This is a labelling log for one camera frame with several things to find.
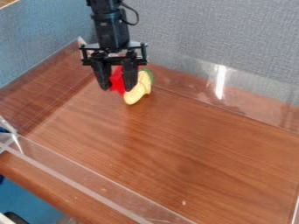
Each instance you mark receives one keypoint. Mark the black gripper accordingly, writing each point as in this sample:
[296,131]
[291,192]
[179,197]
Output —
[132,54]

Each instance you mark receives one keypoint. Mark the red plastic block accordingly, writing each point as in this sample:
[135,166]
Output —
[116,81]

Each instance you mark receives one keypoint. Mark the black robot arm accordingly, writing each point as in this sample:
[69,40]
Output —
[112,16]

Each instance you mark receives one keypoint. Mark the black object bottom left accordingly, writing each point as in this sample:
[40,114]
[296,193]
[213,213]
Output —
[13,217]

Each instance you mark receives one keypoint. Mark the yellow green toy corn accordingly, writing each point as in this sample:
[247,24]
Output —
[141,88]

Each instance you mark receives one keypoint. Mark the clear acrylic back wall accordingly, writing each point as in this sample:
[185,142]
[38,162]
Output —
[265,100]

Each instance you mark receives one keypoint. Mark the clear acrylic wall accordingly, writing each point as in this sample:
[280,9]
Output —
[265,100]
[109,193]

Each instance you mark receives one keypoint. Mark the clear acrylic left bracket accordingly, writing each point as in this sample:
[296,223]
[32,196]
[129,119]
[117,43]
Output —
[8,137]

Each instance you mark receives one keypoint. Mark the clear acrylic front wall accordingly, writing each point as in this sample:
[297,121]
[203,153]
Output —
[109,193]

